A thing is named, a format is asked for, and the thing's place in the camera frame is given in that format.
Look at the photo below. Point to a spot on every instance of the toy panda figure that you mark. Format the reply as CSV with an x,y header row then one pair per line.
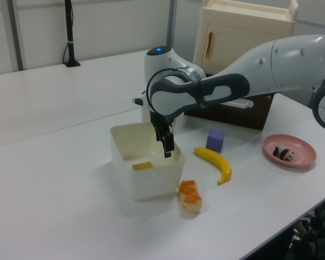
x,y
283,153

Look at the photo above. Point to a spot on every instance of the small white lidded bin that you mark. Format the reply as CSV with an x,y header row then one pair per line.
x,y
145,115

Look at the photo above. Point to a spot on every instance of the purple cube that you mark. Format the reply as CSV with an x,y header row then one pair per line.
x,y
215,140

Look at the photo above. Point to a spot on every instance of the yellow block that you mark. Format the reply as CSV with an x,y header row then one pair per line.
x,y
142,166

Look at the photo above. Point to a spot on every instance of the black pole stand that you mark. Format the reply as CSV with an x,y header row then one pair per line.
x,y
69,40

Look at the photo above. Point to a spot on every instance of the yellow toy banana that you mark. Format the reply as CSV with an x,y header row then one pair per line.
x,y
218,161

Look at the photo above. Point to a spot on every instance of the pink plate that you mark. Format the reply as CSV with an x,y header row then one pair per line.
x,y
300,149

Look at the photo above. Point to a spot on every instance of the black chair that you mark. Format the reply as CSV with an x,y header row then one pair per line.
x,y
319,230

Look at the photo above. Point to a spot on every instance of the orange topped toy bread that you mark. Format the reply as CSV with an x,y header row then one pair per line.
x,y
190,197

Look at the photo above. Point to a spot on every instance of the white plastic box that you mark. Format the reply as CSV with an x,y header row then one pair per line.
x,y
151,184

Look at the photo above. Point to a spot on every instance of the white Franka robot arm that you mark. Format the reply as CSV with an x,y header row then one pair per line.
x,y
287,62

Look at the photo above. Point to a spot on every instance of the cream toy cabinet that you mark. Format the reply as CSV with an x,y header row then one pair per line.
x,y
246,27

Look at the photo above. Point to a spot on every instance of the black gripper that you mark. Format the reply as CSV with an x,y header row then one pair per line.
x,y
159,120

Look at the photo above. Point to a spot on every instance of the grey partition post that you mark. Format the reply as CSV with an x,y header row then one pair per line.
x,y
172,24
13,35

